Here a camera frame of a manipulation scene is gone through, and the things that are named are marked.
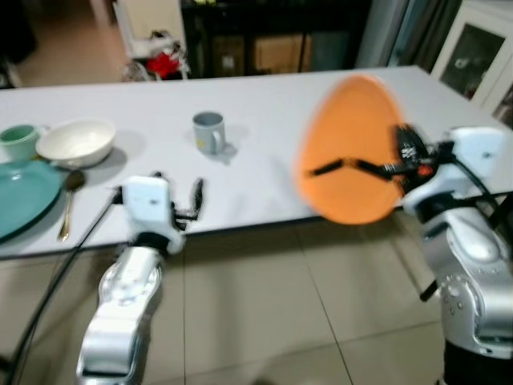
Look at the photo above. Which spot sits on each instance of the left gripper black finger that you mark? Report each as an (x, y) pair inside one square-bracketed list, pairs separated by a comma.
[(157, 174), (197, 194)]

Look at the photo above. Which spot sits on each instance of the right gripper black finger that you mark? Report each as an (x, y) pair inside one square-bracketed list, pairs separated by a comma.
[(377, 169)]

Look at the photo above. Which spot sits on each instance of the orange oval plate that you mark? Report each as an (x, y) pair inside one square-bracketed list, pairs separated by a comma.
[(349, 120)]

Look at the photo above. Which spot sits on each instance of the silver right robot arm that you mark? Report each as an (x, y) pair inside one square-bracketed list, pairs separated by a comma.
[(473, 273)]

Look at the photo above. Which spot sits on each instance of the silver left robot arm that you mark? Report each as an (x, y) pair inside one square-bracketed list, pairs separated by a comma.
[(124, 305)]

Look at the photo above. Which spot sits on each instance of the grey mug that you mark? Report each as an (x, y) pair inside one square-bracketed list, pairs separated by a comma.
[(208, 132)]

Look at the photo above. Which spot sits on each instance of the gold spoon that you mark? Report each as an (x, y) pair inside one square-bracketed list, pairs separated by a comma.
[(72, 183)]

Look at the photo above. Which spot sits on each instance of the white bowl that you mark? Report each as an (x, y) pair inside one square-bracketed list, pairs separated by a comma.
[(76, 144)]

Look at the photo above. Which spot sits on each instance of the long white table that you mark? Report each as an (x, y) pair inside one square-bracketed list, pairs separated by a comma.
[(256, 112)]

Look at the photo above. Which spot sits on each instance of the red object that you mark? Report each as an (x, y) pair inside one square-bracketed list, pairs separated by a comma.
[(163, 64)]

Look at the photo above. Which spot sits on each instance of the white glass-door cabinet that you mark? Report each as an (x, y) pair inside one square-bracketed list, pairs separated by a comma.
[(469, 56)]

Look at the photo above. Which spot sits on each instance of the grey curtain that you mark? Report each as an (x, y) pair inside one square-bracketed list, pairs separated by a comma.
[(401, 32)]

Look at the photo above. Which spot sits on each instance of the teal plate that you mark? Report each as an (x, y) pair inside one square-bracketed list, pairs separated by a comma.
[(24, 196)]

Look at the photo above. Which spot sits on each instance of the light green cup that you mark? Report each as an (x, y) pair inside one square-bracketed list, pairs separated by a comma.
[(18, 144)]

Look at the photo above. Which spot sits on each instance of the white furniture piece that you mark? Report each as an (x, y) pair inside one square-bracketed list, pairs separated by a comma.
[(148, 20)]

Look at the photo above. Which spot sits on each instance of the dark shelf unit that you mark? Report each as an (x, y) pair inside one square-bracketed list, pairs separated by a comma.
[(240, 28)]

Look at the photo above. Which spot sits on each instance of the black robot waist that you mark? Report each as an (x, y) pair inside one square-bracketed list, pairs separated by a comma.
[(481, 369)]

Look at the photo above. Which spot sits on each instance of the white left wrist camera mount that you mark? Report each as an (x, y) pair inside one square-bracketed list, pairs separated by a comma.
[(148, 207)]

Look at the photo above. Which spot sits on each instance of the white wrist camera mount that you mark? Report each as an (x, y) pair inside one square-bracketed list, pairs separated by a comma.
[(148, 207), (477, 156)]

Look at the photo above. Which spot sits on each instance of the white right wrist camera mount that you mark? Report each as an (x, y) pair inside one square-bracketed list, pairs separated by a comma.
[(477, 156)]

